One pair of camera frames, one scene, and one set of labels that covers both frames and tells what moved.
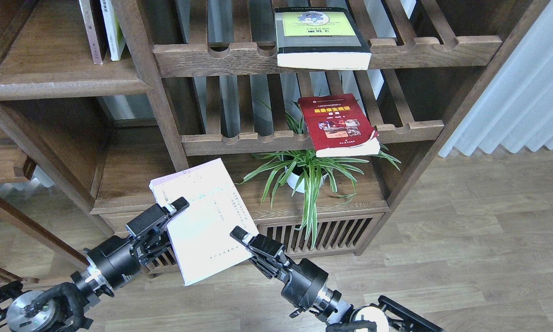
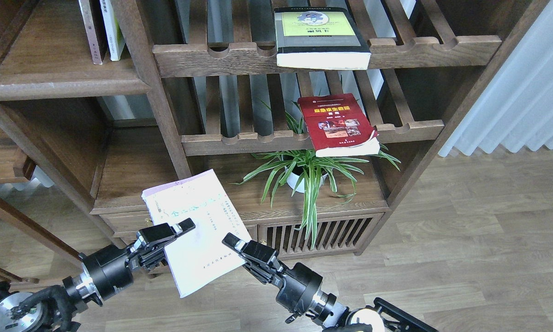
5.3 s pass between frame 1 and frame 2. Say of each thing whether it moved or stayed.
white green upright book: stayed
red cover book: stayed
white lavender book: moved
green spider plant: stayed
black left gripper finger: moved
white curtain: stayed
